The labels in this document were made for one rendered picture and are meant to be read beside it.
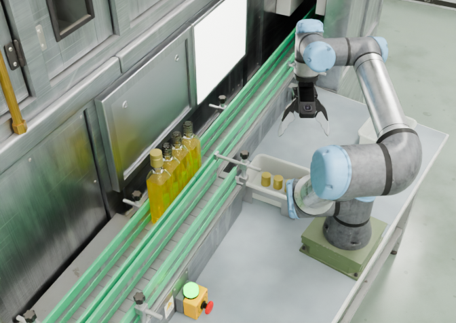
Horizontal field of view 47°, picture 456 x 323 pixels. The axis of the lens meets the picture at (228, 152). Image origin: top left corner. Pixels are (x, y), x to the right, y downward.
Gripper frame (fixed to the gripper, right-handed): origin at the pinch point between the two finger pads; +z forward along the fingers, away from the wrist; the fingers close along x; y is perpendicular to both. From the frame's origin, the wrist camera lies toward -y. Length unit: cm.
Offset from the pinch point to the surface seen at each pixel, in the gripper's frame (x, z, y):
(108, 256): 56, 21, -30
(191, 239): 33.9, 22.0, -21.1
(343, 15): -24, -17, 74
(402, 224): -57, 78, 58
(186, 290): 35, 31, -33
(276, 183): 6.4, 26.9, 15.8
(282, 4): -1, -16, 100
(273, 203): 7.9, 29.5, 7.4
